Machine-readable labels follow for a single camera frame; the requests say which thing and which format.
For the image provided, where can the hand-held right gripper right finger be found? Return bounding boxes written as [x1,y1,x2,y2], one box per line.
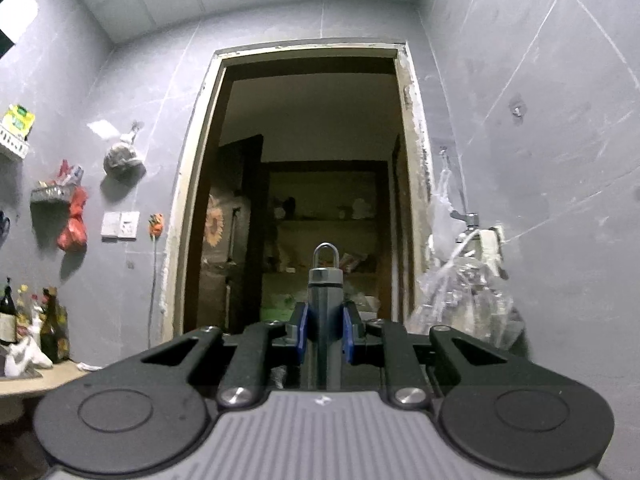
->
[341,300,538,407]

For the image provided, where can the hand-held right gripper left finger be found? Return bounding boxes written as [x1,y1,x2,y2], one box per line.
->
[107,301,317,407]

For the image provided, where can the metal peeler grey handle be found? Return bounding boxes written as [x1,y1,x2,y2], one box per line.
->
[306,242,346,391]

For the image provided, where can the green box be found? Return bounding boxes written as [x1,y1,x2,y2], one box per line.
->
[260,305,301,322]

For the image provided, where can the hanging clear plastic bag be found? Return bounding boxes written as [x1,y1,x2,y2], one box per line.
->
[410,160,526,351]

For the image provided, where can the dark wooden door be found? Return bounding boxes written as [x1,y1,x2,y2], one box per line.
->
[197,135,266,331]

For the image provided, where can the wooden shelf unit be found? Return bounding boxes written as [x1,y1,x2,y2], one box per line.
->
[260,160,396,321]

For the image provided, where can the hanging grey mesh bag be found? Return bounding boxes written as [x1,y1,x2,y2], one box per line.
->
[103,120,147,181]

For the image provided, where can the brown glass bottle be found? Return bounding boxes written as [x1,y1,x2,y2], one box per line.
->
[40,287,63,363]

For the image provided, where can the red plastic bag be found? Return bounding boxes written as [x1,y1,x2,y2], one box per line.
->
[56,187,89,253]

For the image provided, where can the white cloth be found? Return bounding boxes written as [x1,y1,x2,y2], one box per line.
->
[5,332,53,378]

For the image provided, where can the yellow cap sauce bottle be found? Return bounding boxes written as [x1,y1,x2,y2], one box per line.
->
[16,285,32,341]

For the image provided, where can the dark wine bottle white label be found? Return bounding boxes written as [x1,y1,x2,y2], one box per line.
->
[0,277,20,346]

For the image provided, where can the green yellow sponges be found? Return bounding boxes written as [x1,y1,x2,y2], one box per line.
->
[1,104,37,138]

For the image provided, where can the white wall cable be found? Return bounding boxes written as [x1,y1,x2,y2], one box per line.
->
[148,236,161,348]

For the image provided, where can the metal wall faucet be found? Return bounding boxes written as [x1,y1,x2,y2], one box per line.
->
[447,210,508,281]

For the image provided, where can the wooden door frame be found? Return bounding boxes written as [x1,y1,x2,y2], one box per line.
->
[160,42,433,341]

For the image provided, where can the white wall socket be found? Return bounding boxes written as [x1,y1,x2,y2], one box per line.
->
[119,211,141,240]

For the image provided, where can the grey wall basket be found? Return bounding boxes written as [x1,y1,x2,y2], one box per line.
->
[30,160,83,206]

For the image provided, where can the white wall rack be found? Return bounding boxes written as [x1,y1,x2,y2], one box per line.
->
[0,125,30,158]

